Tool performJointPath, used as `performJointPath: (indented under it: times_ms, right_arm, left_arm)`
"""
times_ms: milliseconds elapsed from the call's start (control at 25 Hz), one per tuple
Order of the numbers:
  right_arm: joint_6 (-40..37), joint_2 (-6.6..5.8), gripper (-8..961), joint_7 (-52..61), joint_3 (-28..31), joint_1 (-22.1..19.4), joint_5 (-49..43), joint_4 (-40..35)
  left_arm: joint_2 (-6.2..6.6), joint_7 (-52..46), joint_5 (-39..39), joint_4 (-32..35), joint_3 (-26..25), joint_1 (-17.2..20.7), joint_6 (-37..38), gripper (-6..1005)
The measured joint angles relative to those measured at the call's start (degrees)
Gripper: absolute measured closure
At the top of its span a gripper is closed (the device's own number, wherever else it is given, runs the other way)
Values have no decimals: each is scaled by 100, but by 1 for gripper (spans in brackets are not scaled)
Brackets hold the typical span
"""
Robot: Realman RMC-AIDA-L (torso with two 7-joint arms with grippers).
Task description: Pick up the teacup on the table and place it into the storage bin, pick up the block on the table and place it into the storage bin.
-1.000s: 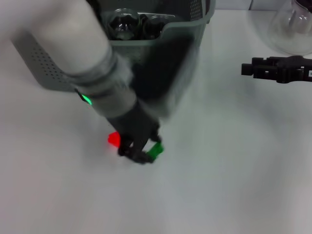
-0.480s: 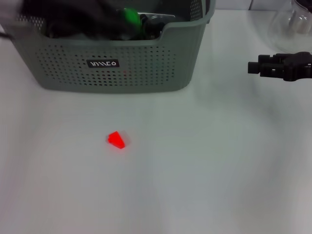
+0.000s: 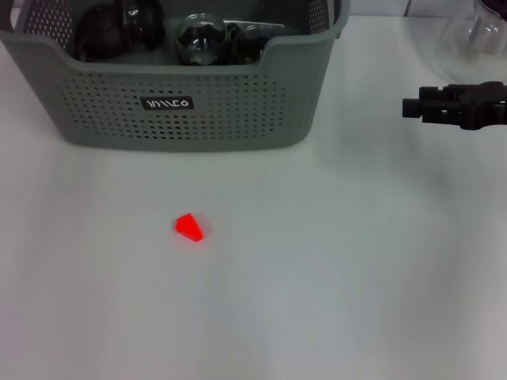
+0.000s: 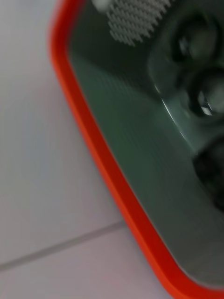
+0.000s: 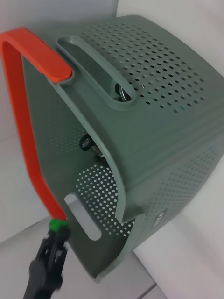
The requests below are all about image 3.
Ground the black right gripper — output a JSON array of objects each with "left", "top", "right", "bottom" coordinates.
[{"left": 402, "top": 81, "right": 507, "bottom": 132}]

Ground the bright red large brick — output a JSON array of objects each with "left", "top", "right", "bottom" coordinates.
[{"left": 173, "top": 212, "right": 206, "bottom": 244}]

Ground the grey-green perforated storage bin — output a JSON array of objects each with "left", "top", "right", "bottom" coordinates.
[{"left": 0, "top": 0, "right": 352, "bottom": 154}]

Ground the clear glass carafe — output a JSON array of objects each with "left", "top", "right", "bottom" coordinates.
[{"left": 434, "top": 0, "right": 507, "bottom": 87}]

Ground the black cast iron teapot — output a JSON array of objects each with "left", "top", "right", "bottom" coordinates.
[{"left": 75, "top": 6, "right": 124, "bottom": 63}]

